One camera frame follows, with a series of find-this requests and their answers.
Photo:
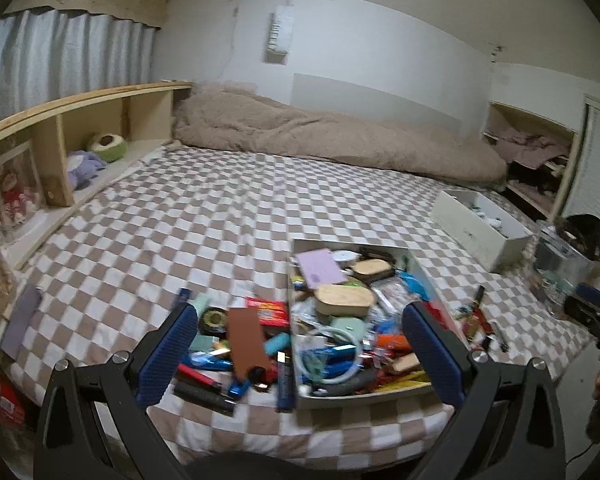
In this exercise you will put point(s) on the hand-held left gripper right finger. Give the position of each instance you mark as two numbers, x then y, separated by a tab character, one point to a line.
432	355

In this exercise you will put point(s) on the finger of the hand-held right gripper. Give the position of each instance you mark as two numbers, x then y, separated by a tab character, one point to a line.
595	292
592	322

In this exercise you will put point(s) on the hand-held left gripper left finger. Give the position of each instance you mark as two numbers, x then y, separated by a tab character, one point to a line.
167	355

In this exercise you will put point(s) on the pile of cosmetic tubes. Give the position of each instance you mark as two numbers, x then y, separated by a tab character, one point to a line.
482	325

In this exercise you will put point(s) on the white cardboard box container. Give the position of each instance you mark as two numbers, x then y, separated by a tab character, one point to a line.
430	285

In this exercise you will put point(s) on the purple sticky note pad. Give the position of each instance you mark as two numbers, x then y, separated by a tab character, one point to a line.
320	267

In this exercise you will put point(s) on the dark green flat box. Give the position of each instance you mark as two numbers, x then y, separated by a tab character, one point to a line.
204	344

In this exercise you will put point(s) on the red tube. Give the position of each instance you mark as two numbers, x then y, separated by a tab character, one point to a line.
200	377

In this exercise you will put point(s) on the orange tube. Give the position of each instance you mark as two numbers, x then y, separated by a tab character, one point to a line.
392	342

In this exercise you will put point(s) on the clear plastic bin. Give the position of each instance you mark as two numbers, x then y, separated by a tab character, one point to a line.
555	265

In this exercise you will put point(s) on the green circuit board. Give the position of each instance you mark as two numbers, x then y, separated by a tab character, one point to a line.
464	311

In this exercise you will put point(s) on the black tube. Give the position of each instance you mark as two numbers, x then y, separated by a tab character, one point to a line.
205	397

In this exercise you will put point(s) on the round black tin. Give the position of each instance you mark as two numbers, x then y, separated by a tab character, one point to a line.
214	321

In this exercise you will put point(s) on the dark round object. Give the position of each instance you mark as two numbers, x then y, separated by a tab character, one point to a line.
587	235

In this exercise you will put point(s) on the mint green small box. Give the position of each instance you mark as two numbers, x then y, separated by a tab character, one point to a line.
200	305

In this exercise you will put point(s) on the clear plastic case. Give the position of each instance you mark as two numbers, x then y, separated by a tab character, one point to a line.
392	295

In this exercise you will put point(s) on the blue plastic packet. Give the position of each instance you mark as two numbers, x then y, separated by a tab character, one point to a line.
415	285

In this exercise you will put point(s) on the brown leather case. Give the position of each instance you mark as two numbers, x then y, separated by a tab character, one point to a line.
247	342

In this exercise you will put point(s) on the mint green round case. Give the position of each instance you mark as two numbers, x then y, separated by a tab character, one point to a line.
347	327

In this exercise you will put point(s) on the black foam grip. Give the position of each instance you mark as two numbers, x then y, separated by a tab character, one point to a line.
345	385

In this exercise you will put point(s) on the blue tube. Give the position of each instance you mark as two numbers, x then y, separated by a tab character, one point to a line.
337	360

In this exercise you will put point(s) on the large oval wooden-lid box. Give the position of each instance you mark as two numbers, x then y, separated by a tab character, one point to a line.
345	300

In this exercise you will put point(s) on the small oval wooden-lid box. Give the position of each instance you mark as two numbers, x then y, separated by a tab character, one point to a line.
372	268

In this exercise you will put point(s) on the teal tube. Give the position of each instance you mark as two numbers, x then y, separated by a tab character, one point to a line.
276	344

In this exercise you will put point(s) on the red snack packet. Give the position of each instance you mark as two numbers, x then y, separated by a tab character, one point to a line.
270	311

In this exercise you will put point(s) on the navy blue long box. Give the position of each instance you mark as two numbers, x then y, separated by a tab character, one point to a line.
286	385

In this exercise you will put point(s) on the white shoe box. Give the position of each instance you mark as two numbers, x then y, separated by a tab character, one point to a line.
472	235

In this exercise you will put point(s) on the white round tape case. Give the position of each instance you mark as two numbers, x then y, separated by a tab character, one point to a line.
345	258

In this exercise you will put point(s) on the white door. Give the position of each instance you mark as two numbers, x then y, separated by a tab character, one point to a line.
597	160

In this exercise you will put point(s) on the checkered bed sheet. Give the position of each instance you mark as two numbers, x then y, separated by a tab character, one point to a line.
180	210

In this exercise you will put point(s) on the grey notebook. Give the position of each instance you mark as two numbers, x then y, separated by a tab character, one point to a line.
22	320

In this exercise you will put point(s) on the pink clothes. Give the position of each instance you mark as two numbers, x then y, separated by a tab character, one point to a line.
530	147

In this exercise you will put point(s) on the plastic bottle red label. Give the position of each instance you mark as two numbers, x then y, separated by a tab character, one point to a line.
12	402

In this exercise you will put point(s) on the wardrobe shelf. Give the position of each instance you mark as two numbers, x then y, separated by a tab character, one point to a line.
490	120

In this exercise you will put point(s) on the purple plush toy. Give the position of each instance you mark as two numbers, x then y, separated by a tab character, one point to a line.
85	170

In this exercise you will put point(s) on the green plush toy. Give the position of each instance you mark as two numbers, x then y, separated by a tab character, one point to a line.
107	147

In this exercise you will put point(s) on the doll in clear case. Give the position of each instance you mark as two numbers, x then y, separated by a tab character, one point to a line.
15	195

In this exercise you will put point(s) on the beige comforter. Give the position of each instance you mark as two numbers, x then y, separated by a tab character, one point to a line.
330	140

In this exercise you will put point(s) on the wooden bedside shelf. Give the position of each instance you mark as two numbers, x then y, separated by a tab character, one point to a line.
55	110

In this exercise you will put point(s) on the grey curtain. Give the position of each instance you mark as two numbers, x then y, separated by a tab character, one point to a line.
55	60

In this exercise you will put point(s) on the white hanging paper bag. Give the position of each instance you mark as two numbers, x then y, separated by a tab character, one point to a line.
281	30

